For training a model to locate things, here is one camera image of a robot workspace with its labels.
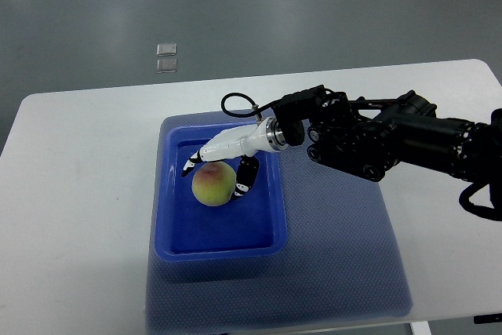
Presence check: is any blue plastic tray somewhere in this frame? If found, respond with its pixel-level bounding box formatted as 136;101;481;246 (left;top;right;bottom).
152;119;288;263

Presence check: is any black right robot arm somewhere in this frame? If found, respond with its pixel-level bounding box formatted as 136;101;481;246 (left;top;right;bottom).
271;86;501;221

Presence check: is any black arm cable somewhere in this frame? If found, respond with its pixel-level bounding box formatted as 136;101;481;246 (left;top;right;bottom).
220;93;283;126

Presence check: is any black table bracket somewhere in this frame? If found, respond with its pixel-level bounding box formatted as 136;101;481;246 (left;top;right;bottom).
473;313;502;325

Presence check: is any green red peach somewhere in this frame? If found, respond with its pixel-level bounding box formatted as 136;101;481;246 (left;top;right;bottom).
191;162;236;206

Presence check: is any grey blue textured mat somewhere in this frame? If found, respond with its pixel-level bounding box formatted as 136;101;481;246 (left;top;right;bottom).
143;102;415;332

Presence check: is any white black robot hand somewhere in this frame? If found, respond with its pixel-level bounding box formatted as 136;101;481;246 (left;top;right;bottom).
181;117;288;200

